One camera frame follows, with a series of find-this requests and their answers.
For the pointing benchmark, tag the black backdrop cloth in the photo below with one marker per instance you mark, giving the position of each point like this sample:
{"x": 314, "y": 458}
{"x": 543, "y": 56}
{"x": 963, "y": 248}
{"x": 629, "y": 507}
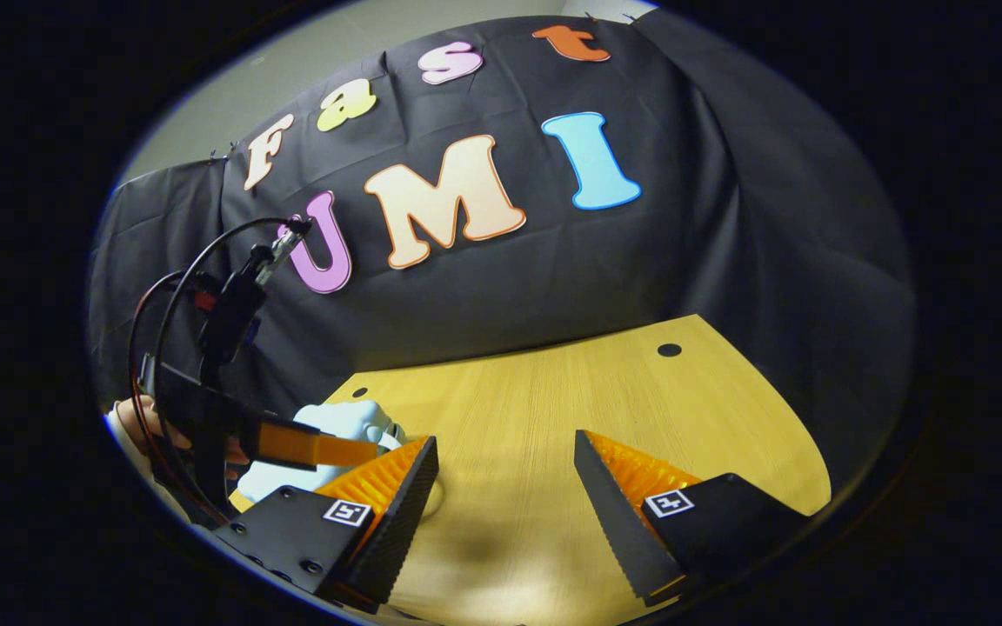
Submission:
{"x": 727, "y": 243}

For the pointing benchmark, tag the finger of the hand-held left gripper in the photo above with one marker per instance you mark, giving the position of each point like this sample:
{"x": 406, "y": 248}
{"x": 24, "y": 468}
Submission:
{"x": 318, "y": 450}

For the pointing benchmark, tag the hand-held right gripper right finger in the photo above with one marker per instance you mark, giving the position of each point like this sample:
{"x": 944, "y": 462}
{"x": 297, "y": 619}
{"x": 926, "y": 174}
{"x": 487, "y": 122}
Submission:
{"x": 618, "y": 530}

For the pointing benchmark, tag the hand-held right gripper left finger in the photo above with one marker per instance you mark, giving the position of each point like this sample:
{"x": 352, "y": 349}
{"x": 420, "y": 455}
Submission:
{"x": 397, "y": 522}

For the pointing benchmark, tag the light blue suitcase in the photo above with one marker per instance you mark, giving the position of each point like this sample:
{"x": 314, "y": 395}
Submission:
{"x": 336, "y": 422}

